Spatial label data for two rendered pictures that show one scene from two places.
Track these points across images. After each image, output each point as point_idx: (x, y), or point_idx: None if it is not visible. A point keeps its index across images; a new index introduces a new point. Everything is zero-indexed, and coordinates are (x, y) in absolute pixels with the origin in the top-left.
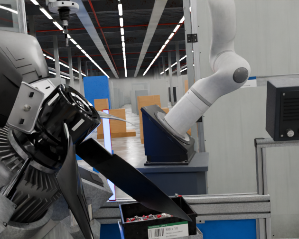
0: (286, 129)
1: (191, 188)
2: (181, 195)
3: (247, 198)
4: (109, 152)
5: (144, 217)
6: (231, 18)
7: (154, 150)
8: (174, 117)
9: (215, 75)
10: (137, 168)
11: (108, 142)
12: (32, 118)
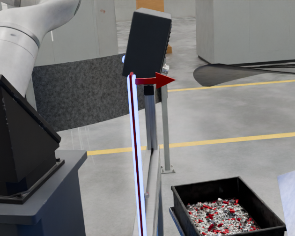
0: (162, 67)
1: (77, 196)
2: (147, 192)
3: (158, 158)
4: None
5: (210, 232)
6: None
7: (27, 162)
8: (15, 87)
9: (58, 1)
10: (37, 212)
11: (140, 148)
12: None
